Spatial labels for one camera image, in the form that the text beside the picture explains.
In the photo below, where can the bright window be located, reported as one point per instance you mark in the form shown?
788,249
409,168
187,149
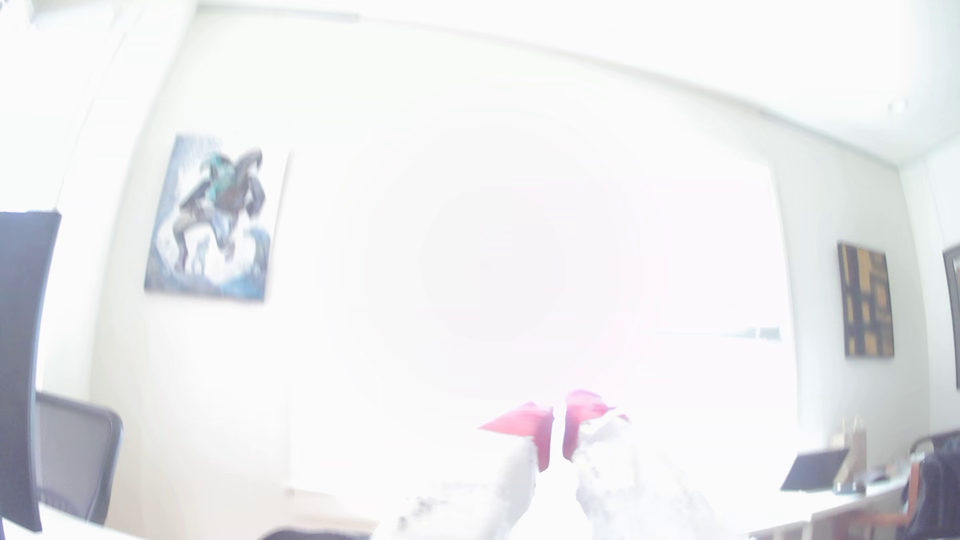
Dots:
525,262

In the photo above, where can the black monitor screen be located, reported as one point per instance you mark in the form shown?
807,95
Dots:
22,360

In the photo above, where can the black chair orange frame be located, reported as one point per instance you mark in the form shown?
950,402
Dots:
937,495

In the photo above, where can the grey mesh office chair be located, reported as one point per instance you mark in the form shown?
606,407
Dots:
75,450

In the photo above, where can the dark framed picture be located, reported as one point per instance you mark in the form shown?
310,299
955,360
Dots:
954,315

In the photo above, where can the blue figure wall poster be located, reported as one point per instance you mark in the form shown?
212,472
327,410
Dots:
214,225

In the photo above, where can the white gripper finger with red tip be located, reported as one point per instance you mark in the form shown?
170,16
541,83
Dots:
517,435
585,420

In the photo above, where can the beige paper bag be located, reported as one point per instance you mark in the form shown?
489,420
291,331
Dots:
853,442

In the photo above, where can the dark open laptop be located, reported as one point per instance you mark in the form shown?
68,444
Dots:
814,469

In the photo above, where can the brown yellow framed picture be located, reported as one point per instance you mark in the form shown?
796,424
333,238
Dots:
866,300

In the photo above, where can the white office desk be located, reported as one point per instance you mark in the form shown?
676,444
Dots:
795,516

